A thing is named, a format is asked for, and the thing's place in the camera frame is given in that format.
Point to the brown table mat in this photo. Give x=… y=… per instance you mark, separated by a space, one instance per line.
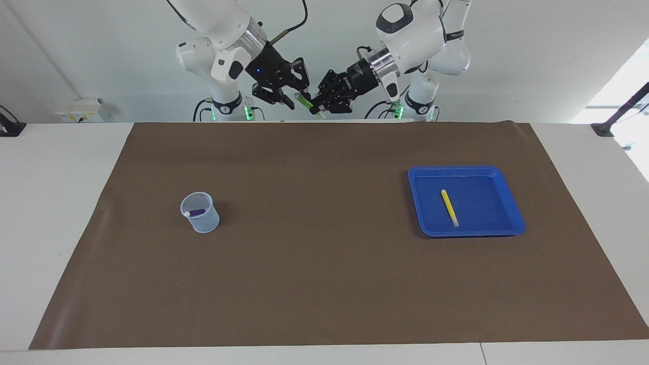
x=324 y=263

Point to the yellow marker pen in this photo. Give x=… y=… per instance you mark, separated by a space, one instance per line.
x=449 y=208

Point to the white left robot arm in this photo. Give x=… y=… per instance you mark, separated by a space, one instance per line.
x=416 y=35

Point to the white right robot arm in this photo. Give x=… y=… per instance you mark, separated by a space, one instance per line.
x=218 y=20

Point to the blue plastic tray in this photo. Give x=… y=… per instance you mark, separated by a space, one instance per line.
x=487 y=213

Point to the white power strip box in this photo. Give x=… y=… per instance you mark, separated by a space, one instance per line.
x=76 y=111

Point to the small black table clamp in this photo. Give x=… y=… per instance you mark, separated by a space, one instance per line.
x=10 y=126

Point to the green marker pen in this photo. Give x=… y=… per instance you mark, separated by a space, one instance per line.
x=304 y=101

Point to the purple marker pen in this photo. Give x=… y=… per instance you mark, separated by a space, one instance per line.
x=196 y=212

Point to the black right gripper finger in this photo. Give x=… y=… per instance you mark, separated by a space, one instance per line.
x=276 y=95
x=301 y=73

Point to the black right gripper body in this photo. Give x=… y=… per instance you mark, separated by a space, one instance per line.
x=268 y=68

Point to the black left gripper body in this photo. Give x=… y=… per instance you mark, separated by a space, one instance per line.
x=362 y=78

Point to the black clamp with bar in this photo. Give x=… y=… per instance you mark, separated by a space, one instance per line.
x=603 y=129

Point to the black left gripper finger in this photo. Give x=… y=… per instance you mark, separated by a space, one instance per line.
x=333 y=83
x=334 y=105

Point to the translucent plastic cup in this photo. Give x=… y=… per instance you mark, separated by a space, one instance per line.
x=203 y=225

